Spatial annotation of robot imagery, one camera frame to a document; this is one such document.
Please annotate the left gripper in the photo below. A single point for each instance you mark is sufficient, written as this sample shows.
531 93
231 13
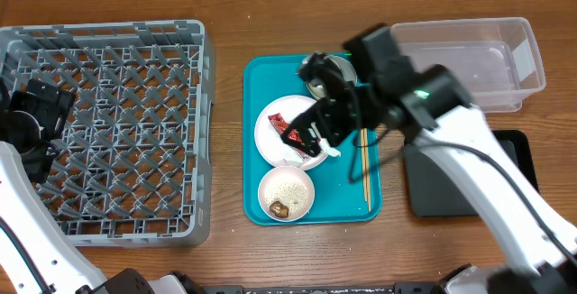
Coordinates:
55 104

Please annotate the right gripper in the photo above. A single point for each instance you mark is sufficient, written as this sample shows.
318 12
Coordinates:
325 125

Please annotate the red snack wrapper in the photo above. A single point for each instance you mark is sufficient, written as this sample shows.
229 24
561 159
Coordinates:
279 122

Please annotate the white tissue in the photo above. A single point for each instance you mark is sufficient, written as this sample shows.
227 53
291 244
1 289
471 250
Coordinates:
324 144

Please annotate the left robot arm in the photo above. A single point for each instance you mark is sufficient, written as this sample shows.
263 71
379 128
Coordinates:
35 253

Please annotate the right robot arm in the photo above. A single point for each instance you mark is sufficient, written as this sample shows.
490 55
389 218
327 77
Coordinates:
438 118

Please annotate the grey plastic dishwasher rack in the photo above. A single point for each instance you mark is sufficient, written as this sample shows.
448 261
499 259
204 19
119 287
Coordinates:
132 165

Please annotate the clear plastic waste bin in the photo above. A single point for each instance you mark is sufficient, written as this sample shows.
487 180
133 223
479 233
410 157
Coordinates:
496 59

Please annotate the left wooden chopstick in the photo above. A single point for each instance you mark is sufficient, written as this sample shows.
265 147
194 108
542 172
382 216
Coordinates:
363 139

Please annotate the wooden chopstick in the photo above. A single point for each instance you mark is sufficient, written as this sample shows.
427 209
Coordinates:
363 139
366 169

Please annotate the large white plate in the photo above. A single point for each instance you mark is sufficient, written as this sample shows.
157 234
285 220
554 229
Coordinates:
267 139

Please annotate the right wooden chopstick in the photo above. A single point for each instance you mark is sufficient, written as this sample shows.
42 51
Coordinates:
366 169

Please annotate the teal plastic serving tray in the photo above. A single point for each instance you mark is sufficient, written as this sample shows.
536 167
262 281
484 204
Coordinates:
266 79

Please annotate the small white dish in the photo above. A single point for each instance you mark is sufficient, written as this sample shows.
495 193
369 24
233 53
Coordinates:
292 187

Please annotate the brown food scrap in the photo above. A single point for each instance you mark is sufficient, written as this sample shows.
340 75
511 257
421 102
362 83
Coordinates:
279 210

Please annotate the black rectangular tray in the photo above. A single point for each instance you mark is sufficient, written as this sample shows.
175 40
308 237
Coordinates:
432 194

